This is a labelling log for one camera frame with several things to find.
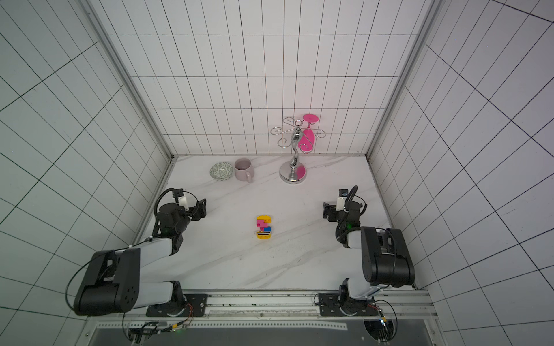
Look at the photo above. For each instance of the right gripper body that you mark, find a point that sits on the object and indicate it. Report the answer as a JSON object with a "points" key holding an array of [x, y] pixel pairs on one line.
{"points": [[330, 211]]}

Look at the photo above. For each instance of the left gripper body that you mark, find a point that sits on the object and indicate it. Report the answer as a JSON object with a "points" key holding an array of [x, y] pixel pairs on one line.
{"points": [[194, 214]]}

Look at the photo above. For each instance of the yellow curved lego piece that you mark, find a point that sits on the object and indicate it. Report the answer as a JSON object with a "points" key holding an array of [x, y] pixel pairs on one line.
{"points": [[264, 218]]}

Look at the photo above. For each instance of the yellow long lego brick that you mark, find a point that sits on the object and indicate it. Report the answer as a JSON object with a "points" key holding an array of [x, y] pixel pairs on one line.
{"points": [[263, 235]]}

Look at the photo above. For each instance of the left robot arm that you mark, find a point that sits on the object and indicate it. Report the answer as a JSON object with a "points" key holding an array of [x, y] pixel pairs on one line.
{"points": [[112, 281]]}

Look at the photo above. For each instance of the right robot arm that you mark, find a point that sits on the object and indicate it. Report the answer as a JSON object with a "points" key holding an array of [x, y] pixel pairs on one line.
{"points": [[386, 261]]}

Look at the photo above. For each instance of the silver cup holder stand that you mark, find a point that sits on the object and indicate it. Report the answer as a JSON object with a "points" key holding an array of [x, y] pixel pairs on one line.
{"points": [[293, 172]]}

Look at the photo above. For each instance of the pale pink mug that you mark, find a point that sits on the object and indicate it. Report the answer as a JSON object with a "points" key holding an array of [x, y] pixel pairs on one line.
{"points": [[244, 170]]}

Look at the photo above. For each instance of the pink wine glass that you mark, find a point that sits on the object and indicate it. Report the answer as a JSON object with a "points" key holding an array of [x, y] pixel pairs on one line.
{"points": [[307, 141]]}

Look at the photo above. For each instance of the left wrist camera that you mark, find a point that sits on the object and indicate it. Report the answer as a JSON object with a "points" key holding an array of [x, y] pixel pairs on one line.
{"points": [[180, 198]]}

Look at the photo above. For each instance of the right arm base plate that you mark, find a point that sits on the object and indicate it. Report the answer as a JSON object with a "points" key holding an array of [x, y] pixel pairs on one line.
{"points": [[330, 305]]}

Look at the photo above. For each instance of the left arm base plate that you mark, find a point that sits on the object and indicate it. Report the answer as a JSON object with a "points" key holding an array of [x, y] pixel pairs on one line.
{"points": [[197, 305]]}

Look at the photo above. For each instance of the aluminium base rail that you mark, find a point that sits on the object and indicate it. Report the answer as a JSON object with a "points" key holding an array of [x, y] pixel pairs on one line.
{"points": [[275, 309]]}

